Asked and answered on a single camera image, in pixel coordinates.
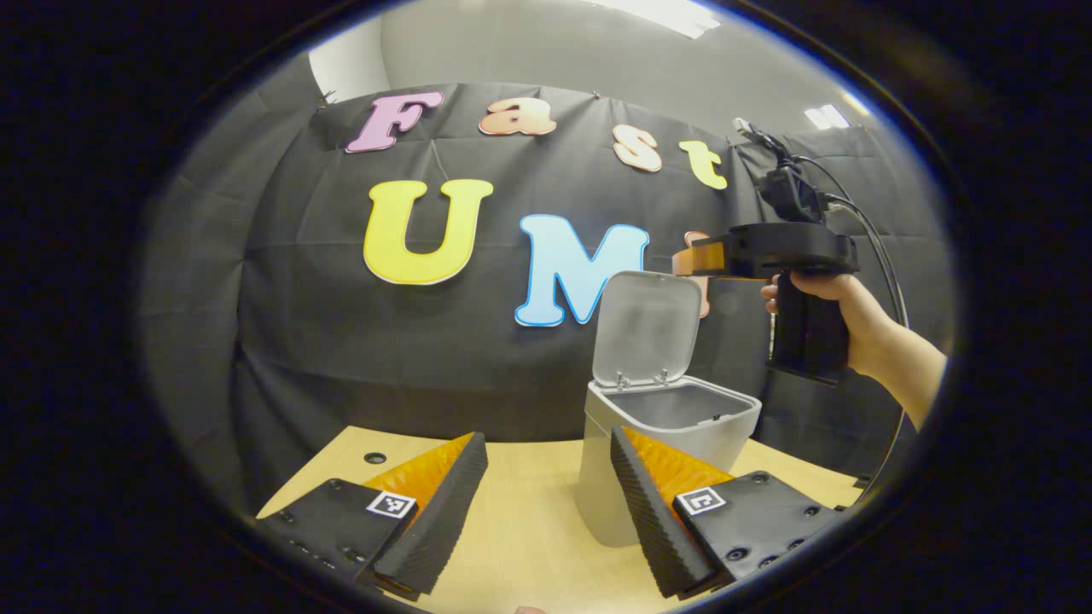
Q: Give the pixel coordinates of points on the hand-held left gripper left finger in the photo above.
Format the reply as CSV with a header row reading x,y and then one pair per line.
x,y
444,512

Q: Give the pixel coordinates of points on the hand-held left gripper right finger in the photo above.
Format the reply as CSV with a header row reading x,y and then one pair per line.
x,y
653,520

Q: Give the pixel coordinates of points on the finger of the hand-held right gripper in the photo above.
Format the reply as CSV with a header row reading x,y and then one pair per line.
x,y
704,254

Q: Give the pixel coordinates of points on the grey desktop garbage bin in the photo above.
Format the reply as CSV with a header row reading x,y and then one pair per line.
x,y
648,324

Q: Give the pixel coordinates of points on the wooden desktop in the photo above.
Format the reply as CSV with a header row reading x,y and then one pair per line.
x,y
529,529

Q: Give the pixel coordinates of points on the small ceiling light panel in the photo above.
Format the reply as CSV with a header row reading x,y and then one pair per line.
x,y
827,117

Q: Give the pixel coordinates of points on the black backdrop cloth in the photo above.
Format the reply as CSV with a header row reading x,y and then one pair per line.
x,y
341,341

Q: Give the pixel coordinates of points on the large ceiling light panel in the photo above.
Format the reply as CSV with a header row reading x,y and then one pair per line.
x,y
657,15

